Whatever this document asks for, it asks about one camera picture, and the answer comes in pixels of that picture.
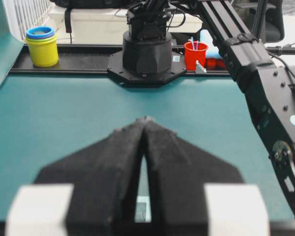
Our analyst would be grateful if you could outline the red small containers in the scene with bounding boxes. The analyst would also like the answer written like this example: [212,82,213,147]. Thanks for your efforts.
[205,58,226,70]

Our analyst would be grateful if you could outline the light blue foam block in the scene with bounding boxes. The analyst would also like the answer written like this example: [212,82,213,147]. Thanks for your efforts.
[200,29,222,59]

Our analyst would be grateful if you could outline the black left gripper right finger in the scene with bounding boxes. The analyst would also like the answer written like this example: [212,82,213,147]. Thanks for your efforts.
[143,120,244,230]

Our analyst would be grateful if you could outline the stacked yellow blue cups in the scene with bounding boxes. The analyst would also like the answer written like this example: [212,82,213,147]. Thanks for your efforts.
[25,26,59,67]

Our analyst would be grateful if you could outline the white storage box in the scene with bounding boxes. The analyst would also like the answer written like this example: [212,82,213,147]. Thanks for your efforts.
[49,6,204,45]

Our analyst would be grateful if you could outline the white wire rack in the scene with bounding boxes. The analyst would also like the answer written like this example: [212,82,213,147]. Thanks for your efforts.
[2,0,55,41]

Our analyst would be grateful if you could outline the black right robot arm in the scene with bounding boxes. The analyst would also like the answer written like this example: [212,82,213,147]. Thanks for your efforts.
[197,0,295,215]

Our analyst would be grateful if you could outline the red cup with straws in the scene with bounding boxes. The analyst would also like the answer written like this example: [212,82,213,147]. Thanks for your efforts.
[184,37,208,71]

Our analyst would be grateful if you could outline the black office chair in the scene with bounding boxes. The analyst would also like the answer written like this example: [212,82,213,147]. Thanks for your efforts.
[231,0,285,43]

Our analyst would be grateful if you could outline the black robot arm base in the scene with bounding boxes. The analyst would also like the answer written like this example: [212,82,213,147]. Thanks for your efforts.
[107,0,186,86]

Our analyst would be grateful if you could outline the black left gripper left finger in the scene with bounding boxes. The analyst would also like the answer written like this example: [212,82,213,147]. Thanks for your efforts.
[34,119,146,229]

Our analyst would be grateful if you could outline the black aluminium rail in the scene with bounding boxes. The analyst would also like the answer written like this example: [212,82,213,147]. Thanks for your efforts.
[9,43,231,76]

